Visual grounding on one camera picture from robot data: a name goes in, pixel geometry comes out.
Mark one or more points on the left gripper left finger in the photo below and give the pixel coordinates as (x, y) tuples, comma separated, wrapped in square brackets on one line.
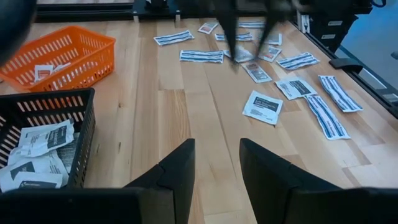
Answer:
[(177, 174)]

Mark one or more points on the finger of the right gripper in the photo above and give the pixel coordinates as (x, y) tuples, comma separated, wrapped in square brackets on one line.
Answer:
[(270, 21), (231, 31)]

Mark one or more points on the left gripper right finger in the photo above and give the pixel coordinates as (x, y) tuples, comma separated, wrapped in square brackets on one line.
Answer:
[(267, 177)]

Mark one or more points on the blue striped fabric bandage wrapper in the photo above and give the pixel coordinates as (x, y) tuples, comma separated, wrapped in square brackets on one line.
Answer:
[(328, 117), (245, 36), (340, 93), (173, 38), (201, 56), (298, 60), (248, 25)]

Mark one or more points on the black plastic basket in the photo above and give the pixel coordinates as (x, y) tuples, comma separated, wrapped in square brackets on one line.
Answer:
[(84, 124)]

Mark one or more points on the white packet black print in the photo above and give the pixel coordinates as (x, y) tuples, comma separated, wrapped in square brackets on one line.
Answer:
[(295, 88), (244, 55), (34, 184), (262, 107), (46, 138), (276, 39), (21, 169)]

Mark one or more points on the orange plastic basket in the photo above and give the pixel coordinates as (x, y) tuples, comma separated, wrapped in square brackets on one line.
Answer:
[(93, 62)]

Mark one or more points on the black box white labels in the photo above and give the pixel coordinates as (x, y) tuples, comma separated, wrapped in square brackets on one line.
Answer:
[(332, 31)]

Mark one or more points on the black edge bracket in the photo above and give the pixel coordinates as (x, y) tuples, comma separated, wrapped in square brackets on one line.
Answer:
[(345, 63)]

